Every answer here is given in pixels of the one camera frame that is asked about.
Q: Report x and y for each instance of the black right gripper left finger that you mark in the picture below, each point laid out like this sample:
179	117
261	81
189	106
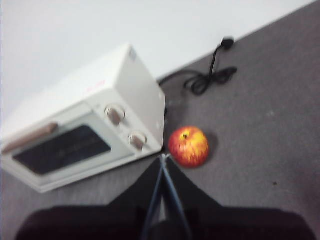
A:
100	222

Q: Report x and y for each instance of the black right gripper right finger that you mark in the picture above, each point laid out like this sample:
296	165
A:
237	225

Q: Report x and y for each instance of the red yellow apple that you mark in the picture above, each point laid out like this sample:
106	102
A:
188	147

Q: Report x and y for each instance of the beige oven knob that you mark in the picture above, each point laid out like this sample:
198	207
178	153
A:
115	113
137	141

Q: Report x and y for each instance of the white Toshiba toaster oven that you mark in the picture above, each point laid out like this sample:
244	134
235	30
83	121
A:
130	82

